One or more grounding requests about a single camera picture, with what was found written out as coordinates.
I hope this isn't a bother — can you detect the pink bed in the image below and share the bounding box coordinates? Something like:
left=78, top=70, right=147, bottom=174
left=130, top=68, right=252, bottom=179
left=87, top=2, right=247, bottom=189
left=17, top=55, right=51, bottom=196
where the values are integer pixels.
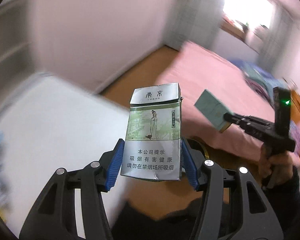
left=155, top=42, right=275, bottom=162

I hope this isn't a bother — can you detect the clothes pile on bed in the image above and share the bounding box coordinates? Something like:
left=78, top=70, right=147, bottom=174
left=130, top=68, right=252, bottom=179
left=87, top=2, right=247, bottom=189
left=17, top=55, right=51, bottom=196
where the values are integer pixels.
left=229, top=59, right=289, bottom=106

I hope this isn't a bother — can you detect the right hand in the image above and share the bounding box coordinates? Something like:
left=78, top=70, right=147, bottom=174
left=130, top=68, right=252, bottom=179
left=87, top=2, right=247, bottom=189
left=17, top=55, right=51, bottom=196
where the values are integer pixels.
left=258, top=144, right=293, bottom=188

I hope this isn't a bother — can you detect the window with sill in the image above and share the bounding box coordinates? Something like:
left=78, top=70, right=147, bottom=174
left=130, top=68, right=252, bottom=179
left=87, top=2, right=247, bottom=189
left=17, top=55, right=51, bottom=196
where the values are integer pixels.
left=223, top=0, right=285, bottom=53

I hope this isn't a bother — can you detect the teal cardboard box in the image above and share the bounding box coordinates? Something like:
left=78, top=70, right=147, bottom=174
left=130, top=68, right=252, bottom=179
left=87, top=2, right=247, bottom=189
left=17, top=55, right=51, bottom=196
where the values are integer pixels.
left=194, top=89, right=233, bottom=133

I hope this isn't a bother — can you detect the silver green cigarette pack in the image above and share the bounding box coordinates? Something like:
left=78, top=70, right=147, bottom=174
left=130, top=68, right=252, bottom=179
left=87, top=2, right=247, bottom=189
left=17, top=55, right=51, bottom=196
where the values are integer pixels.
left=121, top=82, right=181, bottom=181

